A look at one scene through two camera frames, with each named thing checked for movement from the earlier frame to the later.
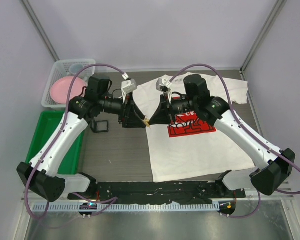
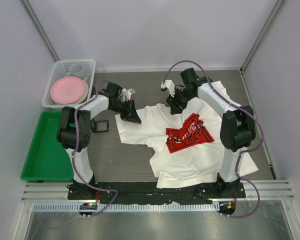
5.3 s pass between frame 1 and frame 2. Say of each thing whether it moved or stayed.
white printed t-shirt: moved
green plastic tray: stayed
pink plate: stayed
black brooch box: stayed
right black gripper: moved
